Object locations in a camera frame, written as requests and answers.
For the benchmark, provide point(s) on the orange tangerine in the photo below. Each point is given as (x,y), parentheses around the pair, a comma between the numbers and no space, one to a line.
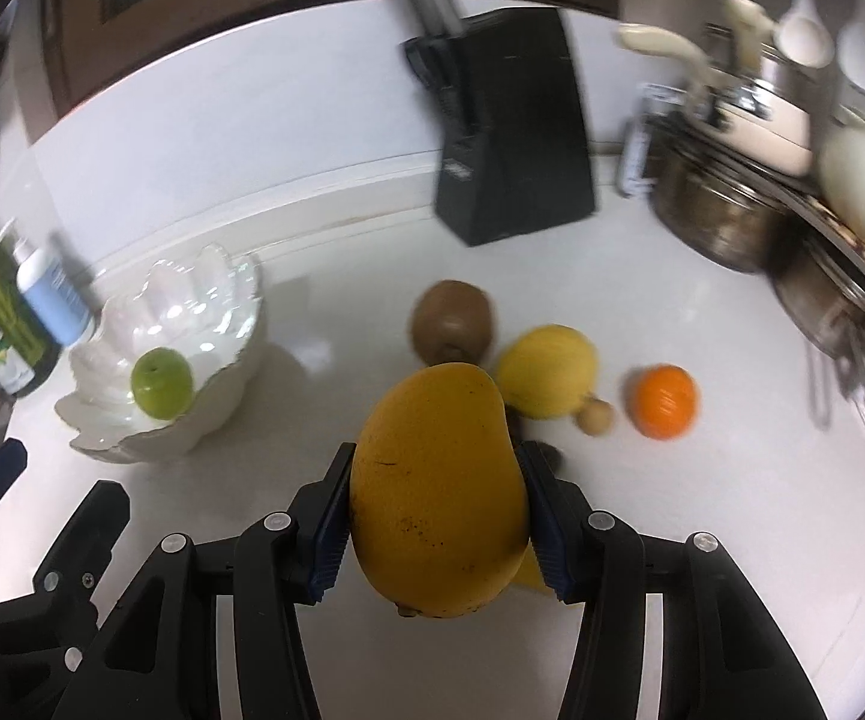
(664,402)

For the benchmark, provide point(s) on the black kitchen scissors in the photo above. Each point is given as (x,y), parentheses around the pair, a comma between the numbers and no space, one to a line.
(438,65)

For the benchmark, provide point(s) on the blue pump lotion bottle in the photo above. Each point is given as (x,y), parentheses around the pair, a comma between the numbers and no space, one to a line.
(46,287)

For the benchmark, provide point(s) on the brown kiwi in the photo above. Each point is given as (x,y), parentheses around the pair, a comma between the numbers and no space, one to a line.
(452,322)

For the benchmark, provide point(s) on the white ladle left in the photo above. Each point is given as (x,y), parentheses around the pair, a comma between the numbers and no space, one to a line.
(802,37)

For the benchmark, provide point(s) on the small steel pot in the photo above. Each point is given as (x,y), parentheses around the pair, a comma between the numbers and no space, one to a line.
(824,296)

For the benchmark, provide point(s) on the cream saucepan with handle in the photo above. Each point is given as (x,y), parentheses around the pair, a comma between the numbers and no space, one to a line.
(736,106)

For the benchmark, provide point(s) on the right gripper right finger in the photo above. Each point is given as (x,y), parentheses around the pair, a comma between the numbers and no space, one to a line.
(723,655)

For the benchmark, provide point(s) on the yellow lemon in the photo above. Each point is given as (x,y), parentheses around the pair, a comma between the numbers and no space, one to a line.
(548,372)

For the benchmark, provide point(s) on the yellow banana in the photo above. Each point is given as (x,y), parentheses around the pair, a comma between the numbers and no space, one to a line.
(530,576)

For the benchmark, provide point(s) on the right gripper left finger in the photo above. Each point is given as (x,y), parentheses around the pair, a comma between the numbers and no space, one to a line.
(156,655)

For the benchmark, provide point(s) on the white shell-shaped bowl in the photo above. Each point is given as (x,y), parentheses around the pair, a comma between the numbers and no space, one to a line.
(211,309)

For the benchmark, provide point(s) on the dark plum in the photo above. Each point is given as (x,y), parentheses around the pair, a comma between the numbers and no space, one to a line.
(552,456)

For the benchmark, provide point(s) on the tan longan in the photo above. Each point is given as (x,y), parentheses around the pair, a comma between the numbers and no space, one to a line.
(595,417)

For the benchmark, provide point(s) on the yellow mango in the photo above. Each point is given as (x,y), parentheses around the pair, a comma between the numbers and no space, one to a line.
(439,510)

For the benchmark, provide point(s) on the green apple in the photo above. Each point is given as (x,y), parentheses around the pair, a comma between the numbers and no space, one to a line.
(162,383)

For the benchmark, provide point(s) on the black knife block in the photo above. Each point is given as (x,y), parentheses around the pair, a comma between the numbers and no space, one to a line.
(525,167)

